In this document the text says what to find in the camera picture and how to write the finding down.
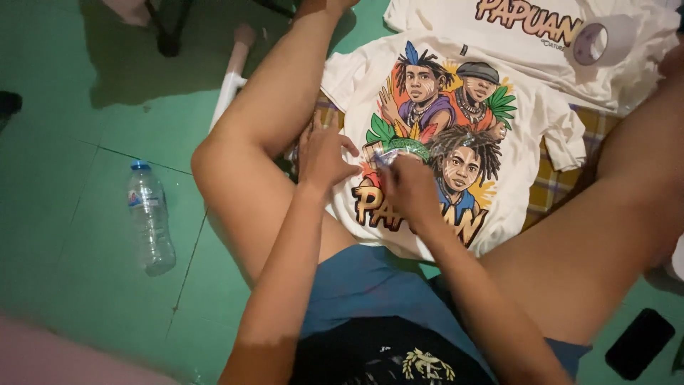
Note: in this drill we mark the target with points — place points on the person's right hand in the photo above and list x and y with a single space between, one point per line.
409 187

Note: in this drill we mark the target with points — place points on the person's left hand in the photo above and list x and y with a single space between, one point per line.
320 158

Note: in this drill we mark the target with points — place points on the person's right fingers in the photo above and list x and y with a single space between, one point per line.
390 168

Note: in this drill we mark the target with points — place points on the clear plastic film piece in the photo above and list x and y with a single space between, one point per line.
386 156

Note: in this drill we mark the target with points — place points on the white t-shirt with faces print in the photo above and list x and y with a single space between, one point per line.
534 123

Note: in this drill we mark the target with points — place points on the person's blue shorts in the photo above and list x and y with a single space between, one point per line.
368 283

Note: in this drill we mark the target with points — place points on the person's left leg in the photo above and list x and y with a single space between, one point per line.
251 144

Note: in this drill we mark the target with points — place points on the person's leg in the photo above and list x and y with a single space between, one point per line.
598 240
251 144

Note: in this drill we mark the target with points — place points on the white t-shirt with lettering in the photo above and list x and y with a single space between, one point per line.
459 19

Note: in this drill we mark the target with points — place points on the yellow plaid cloth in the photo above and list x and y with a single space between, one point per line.
555 184

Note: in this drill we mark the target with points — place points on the white plastic pipe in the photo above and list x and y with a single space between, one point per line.
230 88

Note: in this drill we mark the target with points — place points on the person's black printed shirt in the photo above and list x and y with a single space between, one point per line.
374 353

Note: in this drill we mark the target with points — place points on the person's right leg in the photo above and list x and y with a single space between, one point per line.
598 240

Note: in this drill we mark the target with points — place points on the clear plastic water bottle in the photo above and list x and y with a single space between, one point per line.
150 219

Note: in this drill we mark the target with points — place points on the white tape roll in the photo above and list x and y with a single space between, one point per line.
614 37

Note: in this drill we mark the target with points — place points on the black chair leg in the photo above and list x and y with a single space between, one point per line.
166 32

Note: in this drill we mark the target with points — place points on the black phone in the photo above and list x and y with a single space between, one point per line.
639 344

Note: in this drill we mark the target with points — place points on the pink mat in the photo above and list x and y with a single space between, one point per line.
59 355

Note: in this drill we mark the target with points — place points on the dark shoe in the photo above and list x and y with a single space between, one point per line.
8 104

